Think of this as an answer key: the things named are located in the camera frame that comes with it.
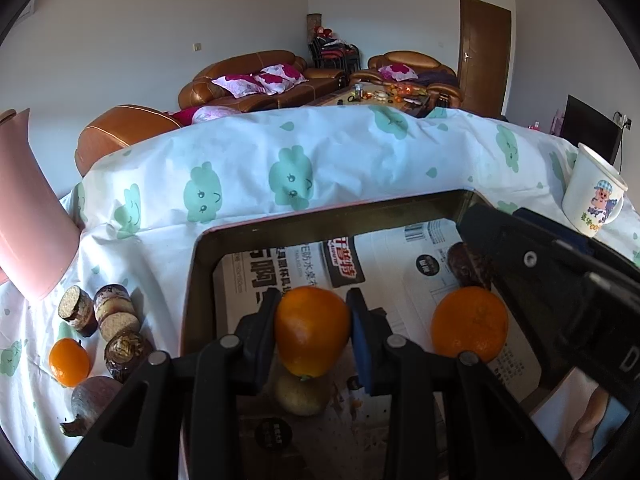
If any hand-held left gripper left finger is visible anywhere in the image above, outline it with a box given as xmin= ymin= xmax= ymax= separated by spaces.
xmin=57 ymin=287 xmax=283 ymax=480

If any purple round fruit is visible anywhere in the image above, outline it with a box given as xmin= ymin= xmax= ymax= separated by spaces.
xmin=60 ymin=376 xmax=123 ymax=437

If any wooden coffee table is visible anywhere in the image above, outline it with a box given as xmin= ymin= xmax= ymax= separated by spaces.
xmin=305 ymin=82 xmax=448 ymax=119

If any white cartoon cup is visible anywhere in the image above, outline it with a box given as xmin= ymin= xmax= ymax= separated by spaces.
xmin=561 ymin=142 xmax=628 ymax=237

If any long brown leather sofa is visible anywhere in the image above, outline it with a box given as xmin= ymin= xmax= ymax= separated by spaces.
xmin=179 ymin=50 xmax=351 ymax=113

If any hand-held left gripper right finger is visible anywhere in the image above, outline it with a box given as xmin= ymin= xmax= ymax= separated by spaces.
xmin=346 ymin=287 xmax=571 ymax=480

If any pink electric kettle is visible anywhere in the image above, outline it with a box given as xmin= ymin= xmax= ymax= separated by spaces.
xmin=0 ymin=107 xmax=82 ymax=303

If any brown wooden door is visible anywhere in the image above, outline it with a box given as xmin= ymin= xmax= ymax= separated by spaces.
xmin=459 ymin=0 xmax=512 ymax=117

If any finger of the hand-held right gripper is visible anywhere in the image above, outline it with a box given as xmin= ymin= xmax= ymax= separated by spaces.
xmin=457 ymin=204 xmax=591 ymax=342
xmin=512 ymin=207 xmax=631 ymax=262

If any brown kiwi fruit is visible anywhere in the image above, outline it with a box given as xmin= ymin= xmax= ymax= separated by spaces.
xmin=272 ymin=372 xmax=333 ymax=417

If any orange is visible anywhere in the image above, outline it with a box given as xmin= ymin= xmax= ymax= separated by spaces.
xmin=48 ymin=337 xmax=92 ymax=388
xmin=274 ymin=285 xmax=352 ymax=378
xmin=431 ymin=286 xmax=509 ymax=363

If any brown leather armchair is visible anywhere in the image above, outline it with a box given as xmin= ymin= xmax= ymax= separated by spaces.
xmin=75 ymin=105 xmax=183 ymax=178
xmin=350 ymin=51 xmax=463 ymax=109

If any pink flower pillow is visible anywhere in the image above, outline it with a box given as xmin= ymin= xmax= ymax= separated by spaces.
xmin=255 ymin=64 xmax=307 ymax=96
xmin=378 ymin=64 xmax=418 ymax=82
xmin=212 ymin=74 xmax=268 ymax=99

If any black television screen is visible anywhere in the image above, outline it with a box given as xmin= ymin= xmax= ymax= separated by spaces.
xmin=560 ymin=94 xmax=621 ymax=166

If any person's right hand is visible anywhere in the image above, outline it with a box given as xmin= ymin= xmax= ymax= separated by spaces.
xmin=560 ymin=387 xmax=614 ymax=479

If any purple cloth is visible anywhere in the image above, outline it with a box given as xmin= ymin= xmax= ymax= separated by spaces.
xmin=417 ymin=71 xmax=458 ymax=87

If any pink metal tin box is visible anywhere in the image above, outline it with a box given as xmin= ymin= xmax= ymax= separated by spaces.
xmin=179 ymin=189 xmax=571 ymax=480

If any newspaper liner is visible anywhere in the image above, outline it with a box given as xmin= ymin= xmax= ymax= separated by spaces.
xmin=212 ymin=220 xmax=543 ymax=411

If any stack of dark chairs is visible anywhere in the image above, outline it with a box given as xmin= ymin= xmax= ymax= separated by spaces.
xmin=307 ymin=35 xmax=361 ymax=74

